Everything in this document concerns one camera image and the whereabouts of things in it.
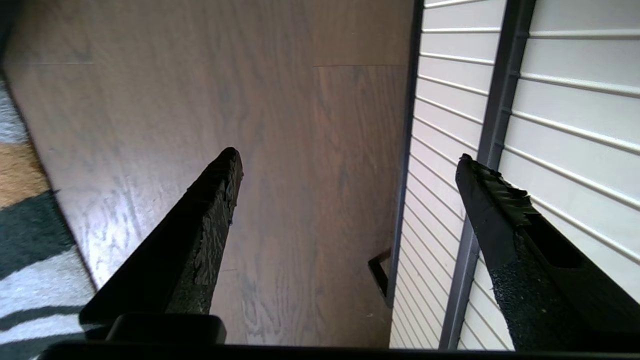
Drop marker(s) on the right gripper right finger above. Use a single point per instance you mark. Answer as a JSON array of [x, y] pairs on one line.
[[550, 290]]

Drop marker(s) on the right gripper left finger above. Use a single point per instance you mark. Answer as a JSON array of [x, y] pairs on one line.
[[175, 260]]

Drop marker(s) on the cream drawer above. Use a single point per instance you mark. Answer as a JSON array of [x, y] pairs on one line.
[[575, 125]]

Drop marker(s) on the grey black tan patterned rug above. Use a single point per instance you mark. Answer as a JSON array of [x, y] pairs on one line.
[[30, 250]]

